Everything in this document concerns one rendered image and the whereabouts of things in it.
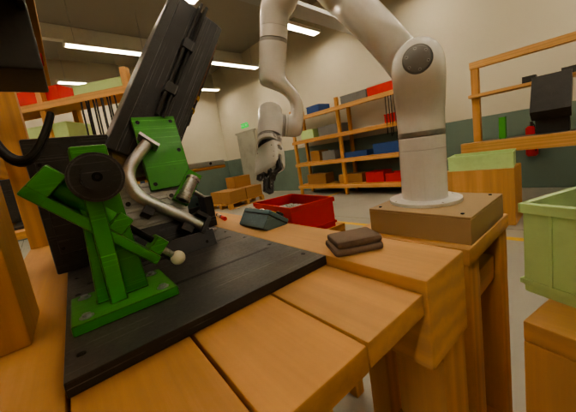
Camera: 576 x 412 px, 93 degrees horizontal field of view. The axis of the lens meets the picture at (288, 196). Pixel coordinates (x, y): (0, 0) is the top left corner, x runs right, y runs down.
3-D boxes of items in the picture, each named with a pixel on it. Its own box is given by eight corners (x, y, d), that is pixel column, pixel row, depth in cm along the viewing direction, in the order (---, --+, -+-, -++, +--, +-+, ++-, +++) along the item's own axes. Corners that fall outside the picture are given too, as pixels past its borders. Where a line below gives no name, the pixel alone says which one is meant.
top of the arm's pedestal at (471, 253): (403, 217, 104) (401, 207, 104) (508, 226, 79) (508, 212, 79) (351, 244, 84) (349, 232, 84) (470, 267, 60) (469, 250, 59)
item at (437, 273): (190, 229, 168) (185, 206, 166) (469, 327, 50) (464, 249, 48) (166, 236, 160) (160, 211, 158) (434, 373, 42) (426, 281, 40)
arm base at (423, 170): (402, 193, 94) (398, 138, 90) (468, 194, 81) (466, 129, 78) (380, 206, 80) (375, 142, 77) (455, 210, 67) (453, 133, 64)
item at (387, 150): (411, 195, 525) (399, 75, 493) (299, 194, 748) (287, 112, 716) (422, 189, 561) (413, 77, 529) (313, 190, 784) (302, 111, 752)
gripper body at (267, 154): (288, 141, 92) (288, 170, 87) (267, 154, 98) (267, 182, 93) (272, 131, 87) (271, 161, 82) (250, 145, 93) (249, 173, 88)
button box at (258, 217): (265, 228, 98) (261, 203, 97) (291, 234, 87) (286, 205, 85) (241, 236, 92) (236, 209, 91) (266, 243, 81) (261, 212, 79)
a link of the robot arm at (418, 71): (443, 133, 80) (440, 44, 76) (450, 133, 64) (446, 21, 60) (399, 138, 85) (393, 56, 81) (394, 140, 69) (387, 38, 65)
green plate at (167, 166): (186, 190, 86) (167, 127, 88) (194, 182, 80) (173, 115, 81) (147, 198, 79) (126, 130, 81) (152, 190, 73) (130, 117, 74)
